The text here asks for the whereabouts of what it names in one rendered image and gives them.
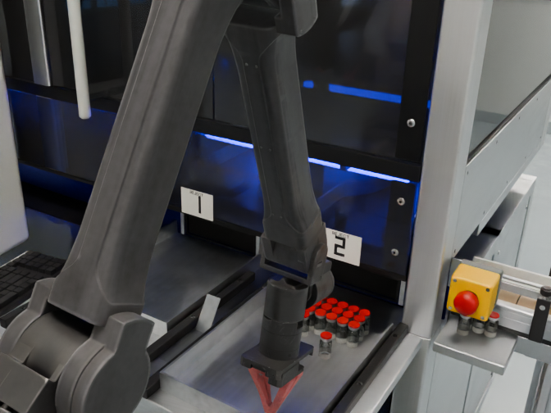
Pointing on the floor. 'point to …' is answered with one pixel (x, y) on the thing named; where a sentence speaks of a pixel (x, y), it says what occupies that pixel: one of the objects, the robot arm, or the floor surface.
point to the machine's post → (441, 188)
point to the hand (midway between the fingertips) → (270, 408)
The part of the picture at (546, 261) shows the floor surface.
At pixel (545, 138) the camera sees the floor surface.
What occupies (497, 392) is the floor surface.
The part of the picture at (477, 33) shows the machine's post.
